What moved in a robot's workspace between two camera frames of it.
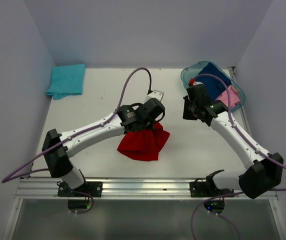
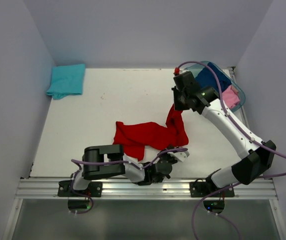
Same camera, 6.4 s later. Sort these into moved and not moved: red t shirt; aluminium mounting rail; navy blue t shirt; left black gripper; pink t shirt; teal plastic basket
Moved: red t shirt; left black gripper
Not moved: aluminium mounting rail; teal plastic basket; pink t shirt; navy blue t shirt
